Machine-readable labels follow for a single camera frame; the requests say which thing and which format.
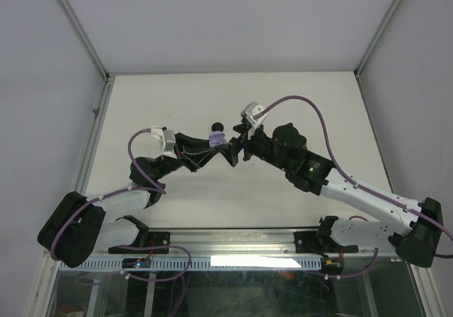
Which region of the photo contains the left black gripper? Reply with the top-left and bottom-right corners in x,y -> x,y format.
152,133 -> 219,181

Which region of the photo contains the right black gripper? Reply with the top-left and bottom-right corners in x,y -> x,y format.
215,122 -> 292,174

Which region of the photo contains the purple charging case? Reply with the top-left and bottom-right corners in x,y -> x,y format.
209,130 -> 228,148

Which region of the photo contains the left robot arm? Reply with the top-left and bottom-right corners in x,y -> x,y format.
38,128 -> 227,267

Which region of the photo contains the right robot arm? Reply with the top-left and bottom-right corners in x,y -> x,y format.
209,122 -> 443,268

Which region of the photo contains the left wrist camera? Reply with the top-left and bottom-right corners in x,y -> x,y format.
150,127 -> 177,159

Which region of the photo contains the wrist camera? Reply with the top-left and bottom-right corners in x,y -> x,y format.
241,102 -> 268,140
150,127 -> 177,159

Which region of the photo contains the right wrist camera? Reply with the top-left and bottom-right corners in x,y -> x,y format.
241,102 -> 268,140

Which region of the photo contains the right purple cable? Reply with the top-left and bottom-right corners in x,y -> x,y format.
260,96 -> 453,281

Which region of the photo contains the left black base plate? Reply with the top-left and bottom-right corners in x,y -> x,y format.
108,230 -> 171,255

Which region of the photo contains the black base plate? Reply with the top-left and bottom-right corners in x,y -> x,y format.
108,230 -> 171,255
293,231 -> 328,255

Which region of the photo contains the aluminium mounting rail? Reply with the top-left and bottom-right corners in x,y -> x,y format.
44,227 -> 424,261

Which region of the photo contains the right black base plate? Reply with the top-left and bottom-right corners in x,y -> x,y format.
293,231 -> 328,255

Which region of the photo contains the white slotted cable duct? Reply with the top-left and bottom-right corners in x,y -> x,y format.
72,255 -> 322,272

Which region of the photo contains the left aluminium frame post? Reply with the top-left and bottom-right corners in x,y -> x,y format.
55,0 -> 110,82

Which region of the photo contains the aluminium frame post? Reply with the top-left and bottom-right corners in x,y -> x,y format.
55,0 -> 110,82
354,0 -> 404,79

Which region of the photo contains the right aluminium frame post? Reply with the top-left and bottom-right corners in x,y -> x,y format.
354,0 -> 404,79

